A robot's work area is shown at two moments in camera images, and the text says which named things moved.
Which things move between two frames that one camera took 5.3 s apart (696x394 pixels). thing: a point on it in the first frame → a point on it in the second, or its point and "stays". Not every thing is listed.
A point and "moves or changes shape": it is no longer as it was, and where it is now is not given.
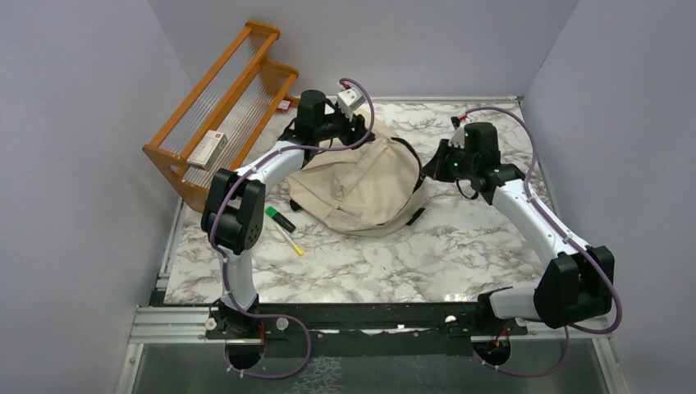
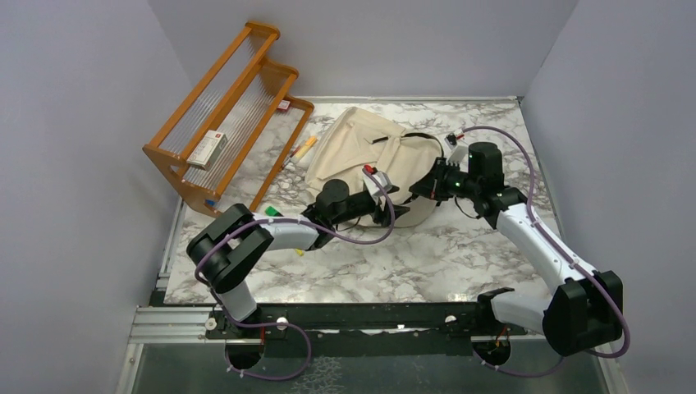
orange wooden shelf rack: [226, 116] stays
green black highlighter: [280, 218] stays
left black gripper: [356, 124] → [384, 216]
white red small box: [208, 151] stays
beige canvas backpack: [372, 189] moves or changes shape
